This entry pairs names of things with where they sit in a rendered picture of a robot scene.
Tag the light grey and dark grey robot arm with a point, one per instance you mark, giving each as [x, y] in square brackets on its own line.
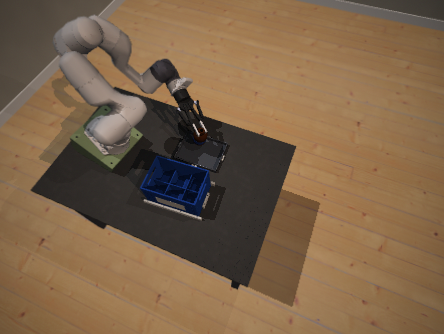
[79, 37]

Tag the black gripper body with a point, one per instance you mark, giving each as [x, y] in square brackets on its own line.
[182, 97]

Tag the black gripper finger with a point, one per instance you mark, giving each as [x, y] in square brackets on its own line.
[190, 123]
[196, 114]

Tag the dark blue divided crate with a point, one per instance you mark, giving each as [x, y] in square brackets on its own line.
[194, 184]

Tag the brown glass bottle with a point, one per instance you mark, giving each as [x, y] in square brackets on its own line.
[202, 139]

